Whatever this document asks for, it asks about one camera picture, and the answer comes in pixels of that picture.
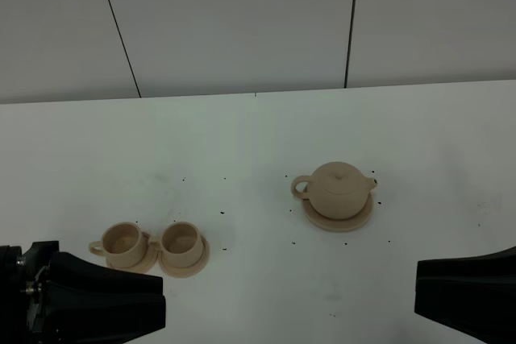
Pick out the beige right teacup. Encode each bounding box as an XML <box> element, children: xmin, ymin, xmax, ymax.
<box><xmin>148</xmin><ymin>222</ymin><xmax>205</xmax><ymax>269</ymax></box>

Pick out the beige right cup saucer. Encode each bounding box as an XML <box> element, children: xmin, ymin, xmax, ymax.
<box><xmin>157</xmin><ymin>236</ymin><xmax>210</xmax><ymax>279</ymax></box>

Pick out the beige teacup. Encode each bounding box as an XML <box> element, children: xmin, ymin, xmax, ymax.
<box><xmin>88</xmin><ymin>222</ymin><xmax>147</xmax><ymax>269</ymax></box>
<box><xmin>148</xmin><ymin>222</ymin><xmax>205</xmax><ymax>269</ymax></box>

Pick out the beige ceramic teapot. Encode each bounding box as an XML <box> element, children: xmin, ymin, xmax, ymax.
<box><xmin>290</xmin><ymin>162</ymin><xmax>377</xmax><ymax>221</ymax></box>

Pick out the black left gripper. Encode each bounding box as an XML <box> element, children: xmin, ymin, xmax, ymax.
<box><xmin>1</xmin><ymin>241</ymin><xmax>166</xmax><ymax>343</ymax></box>

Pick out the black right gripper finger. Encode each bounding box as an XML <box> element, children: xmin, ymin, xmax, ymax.
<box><xmin>414</xmin><ymin>279</ymin><xmax>515</xmax><ymax>343</ymax></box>
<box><xmin>415</xmin><ymin>247</ymin><xmax>515</xmax><ymax>289</ymax></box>

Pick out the beige round teapot saucer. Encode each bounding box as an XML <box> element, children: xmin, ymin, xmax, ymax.
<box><xmin>302</xmin><ymin>193</ymin><xmax>374</xmax><ymax>233</ymax></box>

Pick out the beige cup saucer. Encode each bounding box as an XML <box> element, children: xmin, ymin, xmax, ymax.
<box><xmin>106</xmin><ymin>232</ymin><xmax>158</xmax><ymax>274</ymax></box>
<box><xmin>157</xmin><ymin>236</ymin><xmax>210</xmax><ymax>279</ymax></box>

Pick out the beige left cup saucer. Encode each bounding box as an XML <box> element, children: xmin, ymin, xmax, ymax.
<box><xmin>106</xmin><ymin>232</ymin><xmax>158</xmax><ymax>274</ymax></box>

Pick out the beige left teacup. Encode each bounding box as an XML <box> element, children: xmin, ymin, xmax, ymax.
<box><xmin>88</xmin><ymin>222</ymin><xmax>147</xmax><ymax>269</ymax></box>

